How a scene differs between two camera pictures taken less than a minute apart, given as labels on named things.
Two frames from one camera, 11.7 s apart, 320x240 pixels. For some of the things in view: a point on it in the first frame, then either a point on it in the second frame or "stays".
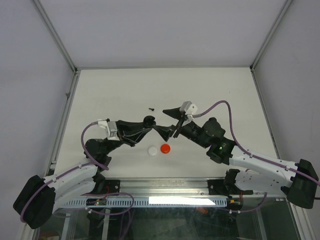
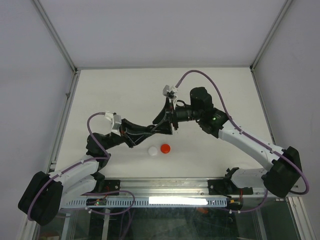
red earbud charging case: x=165 y=148 stays
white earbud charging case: x=152 y=151 stays
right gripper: x=165 y=132 -> x=165 y=127
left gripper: x=129 y=128 stays
